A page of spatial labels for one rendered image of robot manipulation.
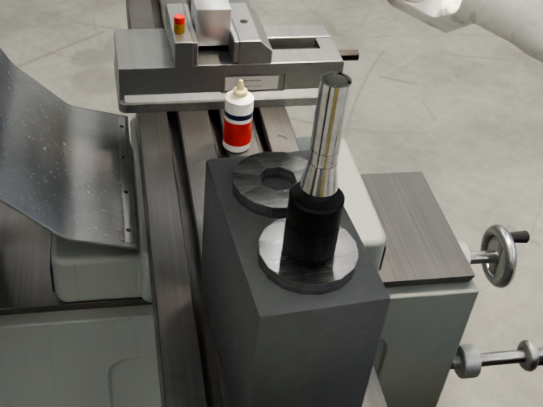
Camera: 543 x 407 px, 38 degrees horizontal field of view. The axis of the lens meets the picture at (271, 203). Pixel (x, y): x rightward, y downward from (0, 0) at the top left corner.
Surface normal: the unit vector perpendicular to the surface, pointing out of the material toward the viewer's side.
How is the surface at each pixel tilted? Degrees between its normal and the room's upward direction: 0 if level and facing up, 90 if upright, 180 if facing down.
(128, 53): 0
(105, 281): 90
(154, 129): 0
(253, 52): 90
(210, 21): 90
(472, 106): 0
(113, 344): 90
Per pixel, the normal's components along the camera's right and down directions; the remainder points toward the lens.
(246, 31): 0.09, -0.76
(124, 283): 0.18, 0.65
